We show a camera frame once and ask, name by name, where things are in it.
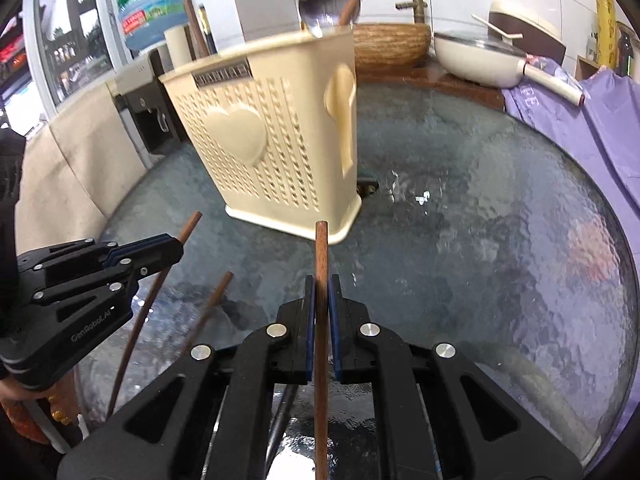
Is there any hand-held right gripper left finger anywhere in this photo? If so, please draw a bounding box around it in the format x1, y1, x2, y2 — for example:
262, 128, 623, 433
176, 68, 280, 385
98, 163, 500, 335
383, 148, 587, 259
56, 274, 317, 480

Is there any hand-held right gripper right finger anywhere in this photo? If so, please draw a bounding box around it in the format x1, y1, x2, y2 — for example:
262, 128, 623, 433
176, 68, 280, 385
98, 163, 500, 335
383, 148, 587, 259
327, 274, 586, 480

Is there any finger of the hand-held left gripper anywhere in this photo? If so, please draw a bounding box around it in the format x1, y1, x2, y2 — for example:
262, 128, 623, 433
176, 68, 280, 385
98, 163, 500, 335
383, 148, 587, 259
30, 249, 185, 307
16, 233, 182, 276

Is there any cream plastic utensil holder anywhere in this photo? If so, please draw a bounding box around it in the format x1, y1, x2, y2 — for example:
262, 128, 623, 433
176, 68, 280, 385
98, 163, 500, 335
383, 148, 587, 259
158, 24, 363, 246

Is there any steel ladle with wooden handle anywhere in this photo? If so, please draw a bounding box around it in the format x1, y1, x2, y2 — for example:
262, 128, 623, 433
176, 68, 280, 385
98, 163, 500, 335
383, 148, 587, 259
298, 0, 357, 38

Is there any person's left hand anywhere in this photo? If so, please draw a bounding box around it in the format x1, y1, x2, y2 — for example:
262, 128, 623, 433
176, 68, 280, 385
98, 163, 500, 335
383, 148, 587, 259
0, 377, 80, 443

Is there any beige cloth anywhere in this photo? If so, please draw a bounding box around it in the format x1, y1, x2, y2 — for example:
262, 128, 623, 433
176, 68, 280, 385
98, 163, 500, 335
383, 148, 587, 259
15, 82, 146, 256

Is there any water dispenser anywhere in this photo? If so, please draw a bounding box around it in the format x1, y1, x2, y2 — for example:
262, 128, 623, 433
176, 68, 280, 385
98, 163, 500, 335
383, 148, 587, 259
107, 47, 188, 156

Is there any white framed window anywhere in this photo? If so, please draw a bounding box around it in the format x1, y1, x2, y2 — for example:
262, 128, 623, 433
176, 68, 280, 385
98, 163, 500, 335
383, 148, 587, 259
22, 0, 121, 121

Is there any blue water jug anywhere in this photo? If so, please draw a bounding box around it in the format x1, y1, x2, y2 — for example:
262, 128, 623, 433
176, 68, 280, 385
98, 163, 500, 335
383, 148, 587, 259
112, 0, 188, 52

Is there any woven basin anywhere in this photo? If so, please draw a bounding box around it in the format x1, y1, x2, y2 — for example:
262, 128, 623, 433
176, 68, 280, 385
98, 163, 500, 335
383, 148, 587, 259
352, 22, 432, 68

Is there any white pot with lid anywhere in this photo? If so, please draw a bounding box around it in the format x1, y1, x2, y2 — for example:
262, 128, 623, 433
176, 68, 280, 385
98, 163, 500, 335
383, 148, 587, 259
432, 30, 586, 106

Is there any bronze faucet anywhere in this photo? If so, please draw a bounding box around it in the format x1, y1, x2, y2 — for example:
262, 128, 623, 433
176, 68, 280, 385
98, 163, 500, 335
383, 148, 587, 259
395, 0, 430, 25

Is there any purple floral cloth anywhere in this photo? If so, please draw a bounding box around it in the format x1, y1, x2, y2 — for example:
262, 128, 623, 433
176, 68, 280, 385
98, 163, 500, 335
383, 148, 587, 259
502, 57, 640, 221

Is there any white and brown rice cooker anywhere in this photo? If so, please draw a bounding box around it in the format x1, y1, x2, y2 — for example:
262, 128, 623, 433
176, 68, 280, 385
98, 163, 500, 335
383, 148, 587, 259
487, 1, 568, 63

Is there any small wooden box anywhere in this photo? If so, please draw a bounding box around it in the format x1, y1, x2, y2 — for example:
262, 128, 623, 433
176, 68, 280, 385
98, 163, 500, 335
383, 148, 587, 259
575, 55, 601, 81

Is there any brown glass bottle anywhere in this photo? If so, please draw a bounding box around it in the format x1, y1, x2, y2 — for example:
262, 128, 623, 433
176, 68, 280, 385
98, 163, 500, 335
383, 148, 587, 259
617, 22, 633, 76

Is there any yellow roll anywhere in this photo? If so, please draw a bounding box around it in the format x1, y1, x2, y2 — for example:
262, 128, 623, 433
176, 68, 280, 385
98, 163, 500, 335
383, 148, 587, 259
594, 0, 618, 71

